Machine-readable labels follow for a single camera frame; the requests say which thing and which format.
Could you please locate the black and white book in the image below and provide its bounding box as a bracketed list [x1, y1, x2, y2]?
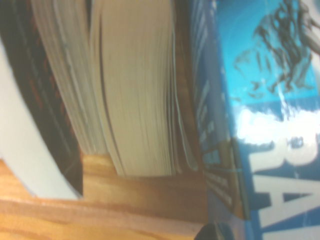
[0, 0, 84, 201]

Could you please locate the wooden bookshelf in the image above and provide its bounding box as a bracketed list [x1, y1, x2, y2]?
[0, 0, 211, 240]

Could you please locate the thick blue paperback book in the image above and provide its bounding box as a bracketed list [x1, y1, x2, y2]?
[191, 0, 320, 240]

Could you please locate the paperback with illustrated cover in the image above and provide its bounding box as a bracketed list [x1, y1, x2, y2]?
[89, 0, 201, 178]

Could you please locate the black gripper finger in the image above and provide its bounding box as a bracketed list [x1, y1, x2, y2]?
[195, 222, 235, 240]

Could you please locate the paperback with pages outward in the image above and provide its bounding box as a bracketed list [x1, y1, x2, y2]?
[30, 0, 111, 155]

